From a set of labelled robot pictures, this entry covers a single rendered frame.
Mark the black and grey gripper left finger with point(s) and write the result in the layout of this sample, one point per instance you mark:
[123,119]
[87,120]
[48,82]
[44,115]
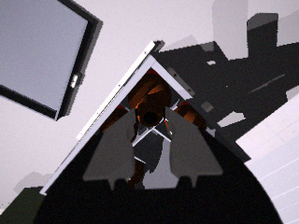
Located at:
[109,156]

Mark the black plastic bottle crate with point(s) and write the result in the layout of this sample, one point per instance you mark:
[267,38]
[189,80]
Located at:
[153,149]

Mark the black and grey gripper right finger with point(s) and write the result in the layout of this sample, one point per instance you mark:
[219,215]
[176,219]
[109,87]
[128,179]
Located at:
[211,165]

